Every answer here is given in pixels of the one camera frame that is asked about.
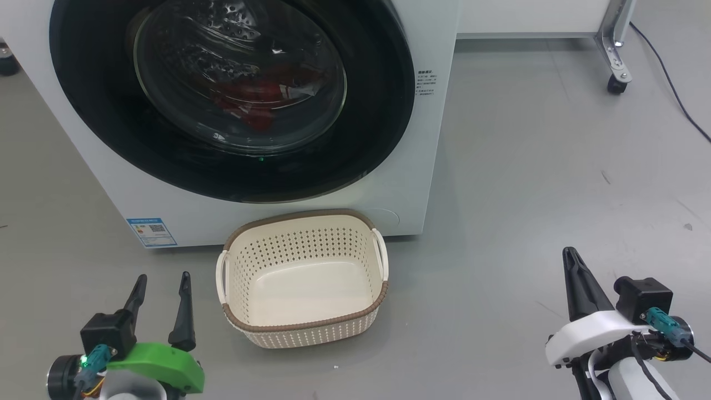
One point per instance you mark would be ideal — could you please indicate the white front-load washing machine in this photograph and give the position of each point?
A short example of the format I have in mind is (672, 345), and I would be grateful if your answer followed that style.
(66, 139)

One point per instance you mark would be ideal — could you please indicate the cream perforated basket brown rim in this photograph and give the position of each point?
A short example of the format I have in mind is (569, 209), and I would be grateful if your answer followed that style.
(303, 289)

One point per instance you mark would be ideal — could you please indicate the white partition panel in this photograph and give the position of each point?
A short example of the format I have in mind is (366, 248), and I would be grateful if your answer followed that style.
(527, 14)

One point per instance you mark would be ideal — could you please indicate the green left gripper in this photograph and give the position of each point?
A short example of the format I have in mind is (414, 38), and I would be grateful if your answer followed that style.
(161, 361)

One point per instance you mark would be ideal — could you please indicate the black round glass washer door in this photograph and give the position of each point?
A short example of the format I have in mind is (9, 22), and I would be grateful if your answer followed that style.
(111, 122)

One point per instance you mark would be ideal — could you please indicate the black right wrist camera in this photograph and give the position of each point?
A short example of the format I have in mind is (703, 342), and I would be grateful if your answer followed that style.
(644, 297)

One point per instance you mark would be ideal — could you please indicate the red white lettered jersey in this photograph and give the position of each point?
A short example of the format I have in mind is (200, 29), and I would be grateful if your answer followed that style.
(250, 91)

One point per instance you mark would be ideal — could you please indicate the black caster wheel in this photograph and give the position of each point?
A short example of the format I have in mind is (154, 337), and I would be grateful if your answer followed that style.
(6, 64)

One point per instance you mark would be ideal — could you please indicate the metal bracket leg with caster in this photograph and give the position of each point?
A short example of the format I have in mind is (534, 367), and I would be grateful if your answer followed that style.
(615, 50)

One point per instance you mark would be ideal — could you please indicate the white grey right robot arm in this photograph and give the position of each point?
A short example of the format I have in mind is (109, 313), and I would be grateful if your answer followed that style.
(627, 383)

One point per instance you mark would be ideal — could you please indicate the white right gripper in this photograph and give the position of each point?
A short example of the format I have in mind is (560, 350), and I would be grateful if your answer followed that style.
(589, 333)

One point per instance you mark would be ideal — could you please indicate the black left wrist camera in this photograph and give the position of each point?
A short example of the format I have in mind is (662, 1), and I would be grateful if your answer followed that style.
(108, 333)

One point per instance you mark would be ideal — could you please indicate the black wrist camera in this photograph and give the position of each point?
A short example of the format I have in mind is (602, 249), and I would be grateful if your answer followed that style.
(644, 297)
(108, 333)

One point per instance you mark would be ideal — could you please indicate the blue energy label sticker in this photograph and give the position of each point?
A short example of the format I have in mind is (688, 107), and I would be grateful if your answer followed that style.
(151, 232)

